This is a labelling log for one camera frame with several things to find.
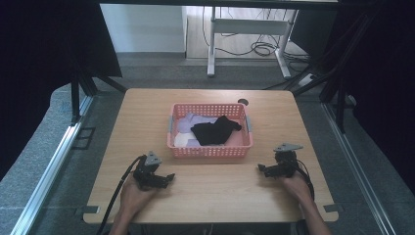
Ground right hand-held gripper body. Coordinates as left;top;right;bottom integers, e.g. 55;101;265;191
273;142;304;179

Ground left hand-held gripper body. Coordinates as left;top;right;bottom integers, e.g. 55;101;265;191
132;150;162;191

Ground person's right hand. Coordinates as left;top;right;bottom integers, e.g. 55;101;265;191
281;171;313;206

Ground person's left hand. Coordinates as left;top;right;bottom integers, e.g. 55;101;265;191
119;177;159;218

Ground white cloth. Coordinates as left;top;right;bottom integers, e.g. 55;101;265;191
173;131;198;149

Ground pink plastic basket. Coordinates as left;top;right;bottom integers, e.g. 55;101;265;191
166;103;254;160

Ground light purple cloth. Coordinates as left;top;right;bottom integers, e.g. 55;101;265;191
177;112;219;148

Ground black cloth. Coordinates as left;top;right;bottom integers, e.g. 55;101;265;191
190;115;244;147

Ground black metal stand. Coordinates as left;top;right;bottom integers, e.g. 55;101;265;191
69;63;129;125
260;6;376;134

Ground white power strip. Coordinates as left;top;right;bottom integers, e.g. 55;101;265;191
298;72;318;88

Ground black curtain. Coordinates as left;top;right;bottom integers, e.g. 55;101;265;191
0;0;123;181
289;0;415;197

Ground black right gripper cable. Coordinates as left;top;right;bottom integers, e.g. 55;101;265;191
293;158;316;202

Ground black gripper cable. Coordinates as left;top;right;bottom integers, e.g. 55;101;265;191
96;154;148;235
293;158;316;202

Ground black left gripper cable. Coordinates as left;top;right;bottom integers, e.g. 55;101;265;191
96;154;148;235

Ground aluminium floor rail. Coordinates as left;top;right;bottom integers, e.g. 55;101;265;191
9;94;95;235
320;101;397;235

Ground black floor bracket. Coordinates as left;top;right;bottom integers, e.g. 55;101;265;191
71;126;98;151

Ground black floor cables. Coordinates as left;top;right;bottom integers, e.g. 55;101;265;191
201;6;311;64

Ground white metal desk frame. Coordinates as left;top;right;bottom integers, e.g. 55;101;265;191
207;5;300;80

